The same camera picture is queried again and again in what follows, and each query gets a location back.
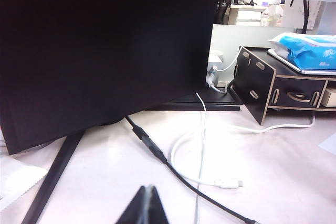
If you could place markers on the white desk partition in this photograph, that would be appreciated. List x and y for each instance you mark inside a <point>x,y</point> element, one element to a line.
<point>228,37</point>

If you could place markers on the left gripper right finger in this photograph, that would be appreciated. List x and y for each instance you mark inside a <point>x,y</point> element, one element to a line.
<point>156,211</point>

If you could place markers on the white adapter plug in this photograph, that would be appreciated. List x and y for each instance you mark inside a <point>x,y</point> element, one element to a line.
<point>215,56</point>

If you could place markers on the blue wet wipes pack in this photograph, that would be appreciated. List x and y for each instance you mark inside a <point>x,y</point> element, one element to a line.
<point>307,48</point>

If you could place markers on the large black monitor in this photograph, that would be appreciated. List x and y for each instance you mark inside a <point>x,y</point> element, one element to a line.
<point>92,51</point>

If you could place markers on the white paper with serrated edge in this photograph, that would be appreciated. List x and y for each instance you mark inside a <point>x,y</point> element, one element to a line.
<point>18,179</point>

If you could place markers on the black monitor base frame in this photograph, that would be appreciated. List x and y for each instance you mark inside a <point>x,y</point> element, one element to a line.
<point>204,102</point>

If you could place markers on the white plastic bottle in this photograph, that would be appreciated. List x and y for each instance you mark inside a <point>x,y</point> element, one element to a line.
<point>265,18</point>
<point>278,16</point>

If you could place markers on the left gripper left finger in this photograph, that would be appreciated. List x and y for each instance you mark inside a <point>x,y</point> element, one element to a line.
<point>132,211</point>

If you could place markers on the silver grey power plug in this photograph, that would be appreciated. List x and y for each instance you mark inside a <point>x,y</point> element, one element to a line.
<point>212,79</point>

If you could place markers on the thin silver flat slab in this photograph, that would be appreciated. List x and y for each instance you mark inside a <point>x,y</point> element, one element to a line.
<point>309,71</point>

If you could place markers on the black wooden desk shelf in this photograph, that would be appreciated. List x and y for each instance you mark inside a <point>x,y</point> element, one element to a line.
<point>258,82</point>

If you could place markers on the cream rectangular box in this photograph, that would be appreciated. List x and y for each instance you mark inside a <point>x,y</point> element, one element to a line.
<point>330,97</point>

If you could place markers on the white drawer cabinet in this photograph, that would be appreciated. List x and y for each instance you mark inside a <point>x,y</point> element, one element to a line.
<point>246,15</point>

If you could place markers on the white paper sheet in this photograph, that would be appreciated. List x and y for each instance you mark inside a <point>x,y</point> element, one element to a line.
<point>329,144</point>

